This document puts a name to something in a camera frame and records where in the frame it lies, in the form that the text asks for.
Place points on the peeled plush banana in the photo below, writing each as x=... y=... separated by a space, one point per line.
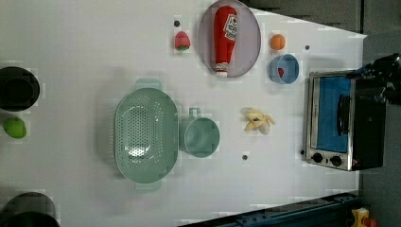
x=257 y=120

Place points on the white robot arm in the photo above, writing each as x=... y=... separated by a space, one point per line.
x=379 y=81

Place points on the green mug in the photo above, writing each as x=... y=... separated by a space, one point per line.
x=199 y=136

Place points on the green oval colander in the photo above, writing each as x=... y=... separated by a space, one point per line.
x=146 y=135

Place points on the red plush strawberry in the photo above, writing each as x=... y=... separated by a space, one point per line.
x=182 y=41

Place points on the grey oval plate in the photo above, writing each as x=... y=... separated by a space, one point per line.
x=248 y=38

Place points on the red ketchup bottle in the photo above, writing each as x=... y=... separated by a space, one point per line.
x=225 y=30

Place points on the blue cup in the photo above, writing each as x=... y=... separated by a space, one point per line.
x=284 y=69

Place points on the orange toy fruit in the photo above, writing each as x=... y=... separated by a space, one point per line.
x=277 y=42

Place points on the silver toaster oven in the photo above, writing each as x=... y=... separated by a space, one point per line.
x=345 y=122

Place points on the black round base upper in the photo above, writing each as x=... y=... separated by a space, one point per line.
x=19 y=89

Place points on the black round base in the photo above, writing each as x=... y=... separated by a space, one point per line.
x=19 y=89
x=30 y=209

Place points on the green toy pear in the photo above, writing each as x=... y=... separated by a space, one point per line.
x=15 y=127

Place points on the yellow red emergency button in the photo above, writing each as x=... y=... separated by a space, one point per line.
x=362 y=218

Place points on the black round base lower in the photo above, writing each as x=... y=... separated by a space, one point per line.
x=30 y=209

